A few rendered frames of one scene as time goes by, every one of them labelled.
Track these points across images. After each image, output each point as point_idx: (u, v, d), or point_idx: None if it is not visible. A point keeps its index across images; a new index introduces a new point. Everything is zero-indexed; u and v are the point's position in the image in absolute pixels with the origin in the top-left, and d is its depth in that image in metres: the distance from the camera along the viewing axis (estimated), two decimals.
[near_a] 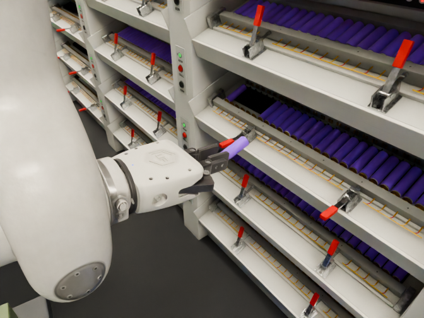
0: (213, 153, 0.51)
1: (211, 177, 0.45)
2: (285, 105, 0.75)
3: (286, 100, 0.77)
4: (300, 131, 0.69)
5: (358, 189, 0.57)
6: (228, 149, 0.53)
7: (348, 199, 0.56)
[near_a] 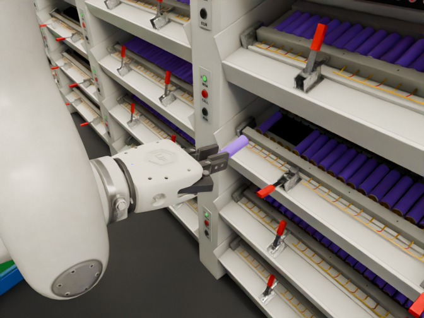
0: (213, 153, 0.51)
1: (211, 177, 0.45)
2: (335, 140, 0.62)
3: (334, 134, 0.64)
4: (359, 178, 0.55)
5: None
6: (305, 139, 0.64)
7: None
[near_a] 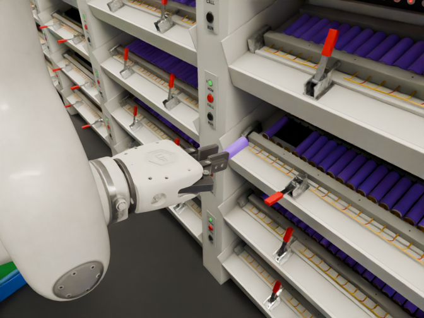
0: (213, 153, 0.51)
1: (211, 177, 0.45)
2: (343, 146, 0.60)
3: (342, 139, 0.62)
4: (370, 185, 0.54)
5: None
6: (313, 145, 0.63)
7: None
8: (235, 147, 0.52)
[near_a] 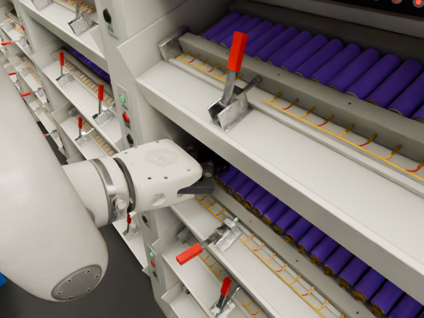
0: (211, 151, 0.52)
1: (212, 180, 0.44)
2: None
3: None
4: (313, 238, 0.41)
5: None
6: (252, 178, 0.49)
7: None
8: None
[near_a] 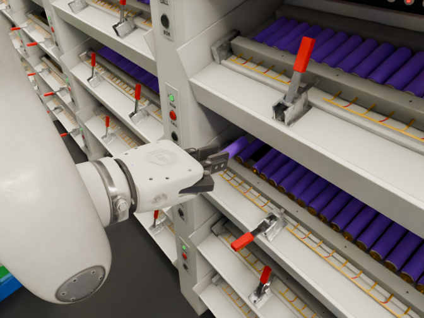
0: (213, 153, 0.51)
1: (211, 177, 0.45)
2: None
3: None
4: (358, 227, 0.44)
5: None
6: (293, 172, 0.53)
7: None
8: (281, 161, 0.55)
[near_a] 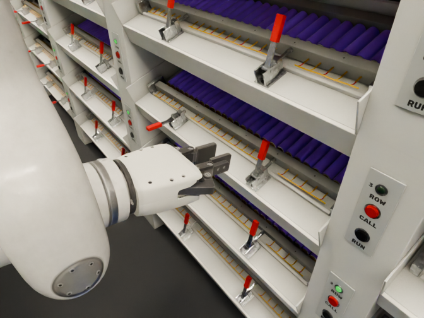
0: None
1: None
2: None
3: None
4: (230, 110, 0.70)
5: (274, 161, 0.58)
6: (200, 87, 0.79)
7: (259, 175, 0.57)
8: (194, 82, 0.81)
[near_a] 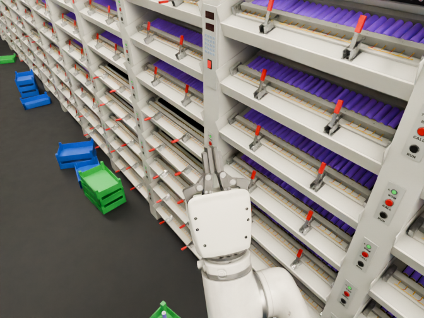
0: (211, 153, 0.51)
1: (190, 185, 0.51)
2: None
3: None
4: None
5: None
6: None
7: None
8: None
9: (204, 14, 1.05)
